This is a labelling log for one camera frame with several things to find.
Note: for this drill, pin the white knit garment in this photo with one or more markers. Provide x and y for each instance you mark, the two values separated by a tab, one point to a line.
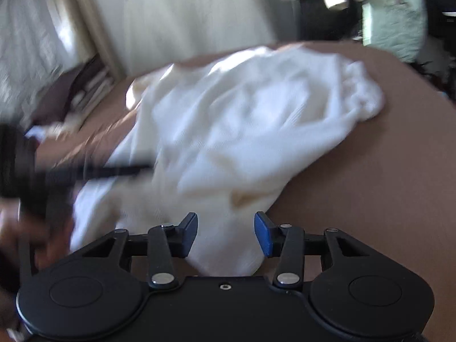
245	124

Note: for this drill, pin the silver crinkled curtain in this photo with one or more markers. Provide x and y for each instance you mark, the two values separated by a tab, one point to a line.
32	25

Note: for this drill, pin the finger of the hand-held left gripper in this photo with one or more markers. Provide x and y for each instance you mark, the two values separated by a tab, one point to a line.
103	171

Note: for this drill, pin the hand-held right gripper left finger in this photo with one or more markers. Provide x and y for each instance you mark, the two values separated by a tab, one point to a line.
189	233

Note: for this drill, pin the stack of books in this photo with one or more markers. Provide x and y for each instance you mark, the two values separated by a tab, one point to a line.
87	87

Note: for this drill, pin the cream pillow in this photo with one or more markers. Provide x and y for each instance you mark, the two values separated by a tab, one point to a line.
192	17

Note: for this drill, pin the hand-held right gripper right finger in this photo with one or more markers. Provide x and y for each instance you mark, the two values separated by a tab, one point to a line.
264	235

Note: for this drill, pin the person's left hand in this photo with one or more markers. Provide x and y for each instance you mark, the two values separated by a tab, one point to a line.
32	242

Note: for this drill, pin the pale green cloth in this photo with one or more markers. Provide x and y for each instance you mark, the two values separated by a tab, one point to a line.
395	17

